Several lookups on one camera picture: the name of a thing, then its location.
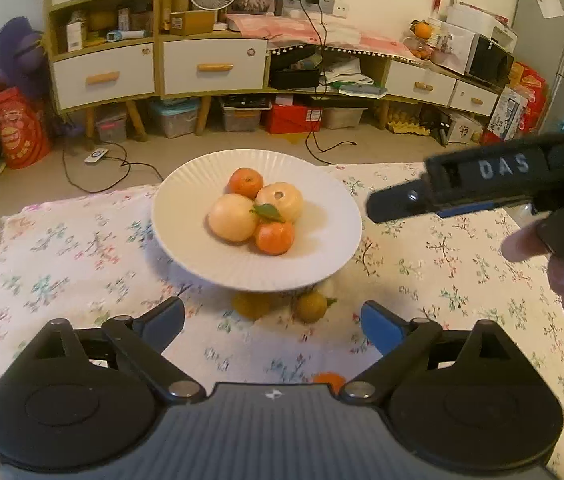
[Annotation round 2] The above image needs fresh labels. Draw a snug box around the orange mandarin without leaf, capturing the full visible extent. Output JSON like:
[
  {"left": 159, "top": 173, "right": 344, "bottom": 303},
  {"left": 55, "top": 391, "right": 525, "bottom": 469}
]
[{"left": 227, "top": 168, "right": 265, "bottom": 200}]

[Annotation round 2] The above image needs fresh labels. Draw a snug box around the orange mandarin with leaf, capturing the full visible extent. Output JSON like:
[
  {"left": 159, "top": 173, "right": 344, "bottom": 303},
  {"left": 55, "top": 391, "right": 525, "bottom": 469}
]
[{"left": 251, "top": 204, "right": 295, "bottom": 256}]

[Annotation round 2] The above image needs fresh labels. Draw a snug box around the clear plastic storage box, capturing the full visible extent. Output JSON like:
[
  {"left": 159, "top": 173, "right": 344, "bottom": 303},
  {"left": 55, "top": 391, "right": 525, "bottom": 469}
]
[{"left": 149, "top": 98, "right": 199, "bottom": 139}]

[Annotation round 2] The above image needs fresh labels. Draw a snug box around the white ribbed plate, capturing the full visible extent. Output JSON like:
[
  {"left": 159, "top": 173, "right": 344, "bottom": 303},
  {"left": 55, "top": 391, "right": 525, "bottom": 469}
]
[{"left": 151, "top": 150, "right": 362, "bottom": 292}]

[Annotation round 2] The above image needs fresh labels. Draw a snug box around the white microwave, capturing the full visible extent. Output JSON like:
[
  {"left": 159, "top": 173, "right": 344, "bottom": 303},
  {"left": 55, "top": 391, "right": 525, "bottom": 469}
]
[{"left": 432, "top": 22, "right": 513, "bottom": 88}]

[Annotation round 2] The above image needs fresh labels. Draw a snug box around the pale yellow grapefruit smooth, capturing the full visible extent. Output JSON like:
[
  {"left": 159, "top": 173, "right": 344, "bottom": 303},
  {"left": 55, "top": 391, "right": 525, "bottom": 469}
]
[{"left": 207, "top": 193, "right": 259, "bottom": 243}]

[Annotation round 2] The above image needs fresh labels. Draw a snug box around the red storage box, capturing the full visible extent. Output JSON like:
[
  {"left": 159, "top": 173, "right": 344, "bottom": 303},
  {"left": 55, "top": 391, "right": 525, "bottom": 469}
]
[{"left": 265, "top": 104, "right": 322, "bottom": 134}]

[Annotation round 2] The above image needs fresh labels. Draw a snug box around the small yellow fruit under plate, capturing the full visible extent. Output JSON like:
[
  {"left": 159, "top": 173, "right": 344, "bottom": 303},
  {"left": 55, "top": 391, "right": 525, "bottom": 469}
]
[{"left": 231, "top": 292, "right": 282, "bottom": 321}]

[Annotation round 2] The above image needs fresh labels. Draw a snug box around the pale yellow grapefruit with navel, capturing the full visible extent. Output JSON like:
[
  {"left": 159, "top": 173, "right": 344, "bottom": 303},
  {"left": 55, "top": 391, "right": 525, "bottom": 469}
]
[{"left": 255, "top": 182, "right": 305, "bottom": 222}]

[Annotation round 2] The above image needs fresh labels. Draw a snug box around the wooden cabinet with white drawers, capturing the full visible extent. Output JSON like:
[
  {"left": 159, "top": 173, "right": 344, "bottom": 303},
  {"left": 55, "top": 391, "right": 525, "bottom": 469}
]
[{"left": 44, "top": 0, "right": 498, "bottom": 144}]

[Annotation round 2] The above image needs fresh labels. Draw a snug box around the purple plush toy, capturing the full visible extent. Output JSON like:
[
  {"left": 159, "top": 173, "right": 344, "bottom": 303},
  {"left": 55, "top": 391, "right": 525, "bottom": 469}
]
[{"left": 0, "top": 16, "right": 48, "bottom": 100}]

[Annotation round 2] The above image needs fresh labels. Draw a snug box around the black power cable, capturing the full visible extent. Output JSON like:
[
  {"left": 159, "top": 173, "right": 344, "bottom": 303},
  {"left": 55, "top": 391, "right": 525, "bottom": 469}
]
[{"left": 298, "top": 0, "right": 358, "bottom": 165}]

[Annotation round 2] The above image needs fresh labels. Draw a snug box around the red gift bag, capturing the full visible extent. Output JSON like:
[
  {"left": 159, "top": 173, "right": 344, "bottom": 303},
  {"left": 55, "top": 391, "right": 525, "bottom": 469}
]
[{"left": 0, "top": 87, "right": 50, "bottom": 169}]

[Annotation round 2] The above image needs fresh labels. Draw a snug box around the orange tomato front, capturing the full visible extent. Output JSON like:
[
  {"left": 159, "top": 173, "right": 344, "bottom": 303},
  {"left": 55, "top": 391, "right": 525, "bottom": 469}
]
[{"left": 312, "top": 372, "right": 347, "bottom": 394}]

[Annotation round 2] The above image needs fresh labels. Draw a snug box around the floral tablecloth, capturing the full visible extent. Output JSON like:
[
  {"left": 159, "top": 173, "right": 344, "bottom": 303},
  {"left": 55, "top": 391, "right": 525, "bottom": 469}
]
[{"left": 0, "top": 185, "right": 564, "bottom": 479}]

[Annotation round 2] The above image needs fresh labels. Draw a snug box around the small yellow-brown fruit with leaf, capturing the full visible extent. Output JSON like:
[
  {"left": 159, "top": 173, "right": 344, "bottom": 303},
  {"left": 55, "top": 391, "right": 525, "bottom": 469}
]
[{"left": 293, "top": 292, "right": 337, "bottom": 324}]

